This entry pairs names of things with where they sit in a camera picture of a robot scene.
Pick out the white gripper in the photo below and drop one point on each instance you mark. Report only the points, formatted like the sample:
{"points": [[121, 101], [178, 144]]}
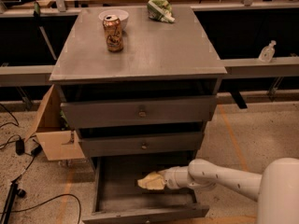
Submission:
{"points": [[171, 178]]}

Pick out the yellow sponge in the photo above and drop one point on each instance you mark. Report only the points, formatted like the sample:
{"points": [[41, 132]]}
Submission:
{"points": [[144, 181]]}

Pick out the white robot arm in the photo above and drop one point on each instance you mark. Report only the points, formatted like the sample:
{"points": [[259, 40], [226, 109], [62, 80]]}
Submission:
{"points": [[276, 190]]}

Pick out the grey bottom drawer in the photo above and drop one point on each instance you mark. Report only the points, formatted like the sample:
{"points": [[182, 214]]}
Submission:
{"points": [[119, 200]]}

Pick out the grey drawer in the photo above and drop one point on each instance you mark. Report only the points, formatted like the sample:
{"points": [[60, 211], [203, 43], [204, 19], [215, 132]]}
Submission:
{"points": [[138, 144], [112, 113], [119, 200]]}

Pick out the grey top drawer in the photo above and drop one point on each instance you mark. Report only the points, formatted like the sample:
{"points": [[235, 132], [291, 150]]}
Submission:
{"points": [[112, 113]]}

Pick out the grey middle drawer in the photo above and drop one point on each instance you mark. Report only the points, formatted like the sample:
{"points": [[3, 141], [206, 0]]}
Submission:
{"points": [[138, 144]]}

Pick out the grey drawer cabinet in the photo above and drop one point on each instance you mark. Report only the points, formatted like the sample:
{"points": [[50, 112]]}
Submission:
{"points": [[159, 60]]}

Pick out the cardboard box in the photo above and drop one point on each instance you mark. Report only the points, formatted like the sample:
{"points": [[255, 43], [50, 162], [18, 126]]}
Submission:
{"points": [[58, 143]]}

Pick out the black power adapter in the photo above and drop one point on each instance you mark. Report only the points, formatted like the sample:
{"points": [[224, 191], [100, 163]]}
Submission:
{"points": [[20, 147]]}

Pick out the black stand base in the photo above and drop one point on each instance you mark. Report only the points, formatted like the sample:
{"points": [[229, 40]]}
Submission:
{"points": [[14, 192]]}

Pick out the gold soda can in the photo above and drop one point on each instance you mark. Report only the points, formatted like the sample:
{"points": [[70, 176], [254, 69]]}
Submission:
{"points": [[113, 32]]}

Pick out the clear plastic bottle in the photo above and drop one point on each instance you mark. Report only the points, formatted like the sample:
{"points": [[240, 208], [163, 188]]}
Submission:
{"points": [[268, 52]]}

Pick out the green white chip bag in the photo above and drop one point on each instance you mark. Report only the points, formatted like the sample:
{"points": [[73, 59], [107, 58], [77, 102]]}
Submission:
{"points": [[160, 10]]}

